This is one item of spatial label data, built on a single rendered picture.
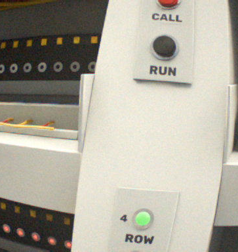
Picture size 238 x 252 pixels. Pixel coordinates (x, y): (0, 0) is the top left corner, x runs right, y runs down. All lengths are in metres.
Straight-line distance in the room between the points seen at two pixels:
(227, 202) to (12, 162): 0.16
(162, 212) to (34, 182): 0.10
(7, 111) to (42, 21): 0.23
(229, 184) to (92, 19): 0.34
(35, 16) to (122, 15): 0.29
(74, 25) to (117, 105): 0.28
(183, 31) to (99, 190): 0.12
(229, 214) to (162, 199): 0.05
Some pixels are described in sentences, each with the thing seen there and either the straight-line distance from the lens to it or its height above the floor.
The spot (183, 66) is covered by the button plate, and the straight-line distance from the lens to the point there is 0.34.
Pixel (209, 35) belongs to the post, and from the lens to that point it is 0.35.
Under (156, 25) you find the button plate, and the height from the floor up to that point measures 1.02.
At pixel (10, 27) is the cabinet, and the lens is 0.66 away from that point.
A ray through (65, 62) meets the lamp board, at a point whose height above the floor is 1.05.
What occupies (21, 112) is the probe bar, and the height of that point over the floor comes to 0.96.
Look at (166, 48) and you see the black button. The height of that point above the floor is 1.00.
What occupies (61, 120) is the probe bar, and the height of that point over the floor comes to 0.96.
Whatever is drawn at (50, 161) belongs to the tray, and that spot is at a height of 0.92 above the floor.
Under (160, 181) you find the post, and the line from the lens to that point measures 0.33.
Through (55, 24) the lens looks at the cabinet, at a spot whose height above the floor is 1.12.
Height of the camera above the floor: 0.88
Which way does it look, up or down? 12 degrees up
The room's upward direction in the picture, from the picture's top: 8 degrees clockwise
